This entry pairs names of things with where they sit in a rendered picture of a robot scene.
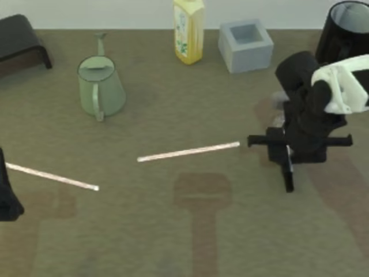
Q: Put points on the thin white rod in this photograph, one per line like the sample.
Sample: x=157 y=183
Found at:
x=52 y=176
x=188 y=151

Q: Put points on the black cylindrical container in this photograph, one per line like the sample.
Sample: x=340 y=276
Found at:
x=343 y=31

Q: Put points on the grey-blue square box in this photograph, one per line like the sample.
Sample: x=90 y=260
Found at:
x=245 y=47

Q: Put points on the green watering can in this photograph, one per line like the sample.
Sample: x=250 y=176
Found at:
x=101 y=86

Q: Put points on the yellow plastic bottle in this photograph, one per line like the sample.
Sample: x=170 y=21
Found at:
x=188 y=31

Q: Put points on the black curved stand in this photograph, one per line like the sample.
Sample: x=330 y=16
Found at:
x=20 y=40

